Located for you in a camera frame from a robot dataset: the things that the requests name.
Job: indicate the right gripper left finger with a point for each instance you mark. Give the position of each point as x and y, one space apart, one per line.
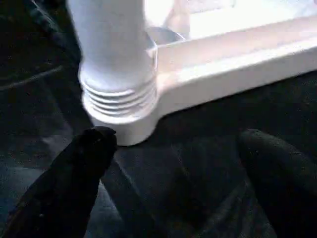
62 186

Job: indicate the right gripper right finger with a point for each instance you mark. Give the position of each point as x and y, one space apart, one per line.
280 178

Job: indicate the black work mat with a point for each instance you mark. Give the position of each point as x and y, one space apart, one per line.
185 173

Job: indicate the white plastic table leg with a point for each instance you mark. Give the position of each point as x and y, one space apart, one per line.
111 49

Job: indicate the white plastic table top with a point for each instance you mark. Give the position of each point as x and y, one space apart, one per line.
223 62

